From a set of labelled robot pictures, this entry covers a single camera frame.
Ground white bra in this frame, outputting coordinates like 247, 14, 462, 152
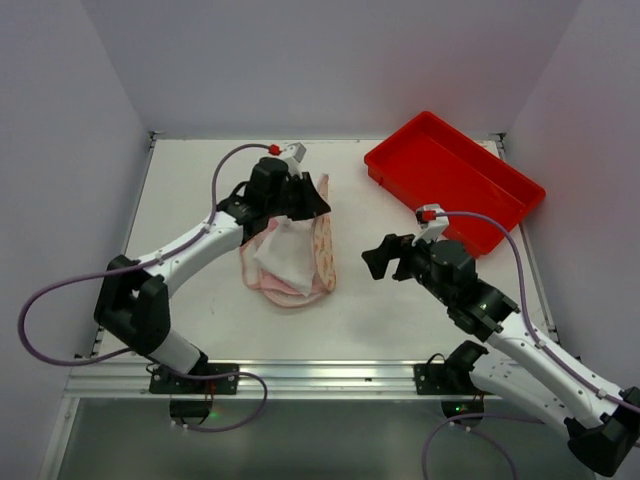
253, 216, 315, 296

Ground floral fabric laundry bag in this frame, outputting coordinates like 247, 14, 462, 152
238, 172, 337, 309

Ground pink bra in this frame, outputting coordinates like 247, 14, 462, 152
259, 271, 314, 308

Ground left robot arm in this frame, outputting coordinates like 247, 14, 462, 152
94, 153, 336, 394

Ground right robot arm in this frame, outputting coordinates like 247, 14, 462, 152
362, 234, 639, 477

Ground red plastic tray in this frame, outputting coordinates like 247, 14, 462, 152
364, 111, 546, 231

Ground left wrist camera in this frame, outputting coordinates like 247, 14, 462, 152
280, 142, 307, 176

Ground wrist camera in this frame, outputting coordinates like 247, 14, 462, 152
280, 142, 307, 176
413, 204, 449, 244

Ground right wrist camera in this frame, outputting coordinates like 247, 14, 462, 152
413, 204, 449, 244

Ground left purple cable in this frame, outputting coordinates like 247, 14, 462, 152
18, 142, 281, 432

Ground purple cable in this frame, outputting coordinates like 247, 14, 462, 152
417, 209, 640, 480
18, 142, 281, 432

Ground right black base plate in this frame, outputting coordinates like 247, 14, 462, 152
413, 353, 479, 395

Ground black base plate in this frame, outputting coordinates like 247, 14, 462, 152
413, 353, 479, 395
149, 363, 239, 395

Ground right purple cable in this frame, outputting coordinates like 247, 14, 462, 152
417, 209, 640, 480

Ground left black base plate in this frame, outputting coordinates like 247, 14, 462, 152
149, 363, 239, 395

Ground aluminium front rail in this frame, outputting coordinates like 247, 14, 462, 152
67, 360, 506, 401

